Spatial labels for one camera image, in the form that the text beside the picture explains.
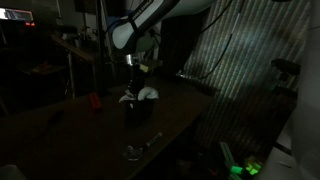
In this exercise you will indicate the crumpled clear plastic wrapper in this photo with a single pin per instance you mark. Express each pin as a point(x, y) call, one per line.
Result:
point(132, 154)

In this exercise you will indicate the green glowing device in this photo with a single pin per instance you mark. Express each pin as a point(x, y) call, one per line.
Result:
point(246, 171)

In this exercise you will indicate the red block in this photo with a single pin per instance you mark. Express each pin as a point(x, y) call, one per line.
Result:
point(95, 102)

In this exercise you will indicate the black box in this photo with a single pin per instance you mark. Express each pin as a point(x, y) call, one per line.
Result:
point(137, 112)

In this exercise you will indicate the white towel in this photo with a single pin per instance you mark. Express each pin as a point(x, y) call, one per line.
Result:
point(146, 93)

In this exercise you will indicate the lit computer monitor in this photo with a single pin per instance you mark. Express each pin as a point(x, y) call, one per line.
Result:
point(16, 14)

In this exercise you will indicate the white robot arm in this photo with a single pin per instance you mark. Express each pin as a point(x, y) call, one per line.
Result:
point(181, 21)

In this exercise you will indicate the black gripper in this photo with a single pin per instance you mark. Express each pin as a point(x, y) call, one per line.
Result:
point(137, 79)

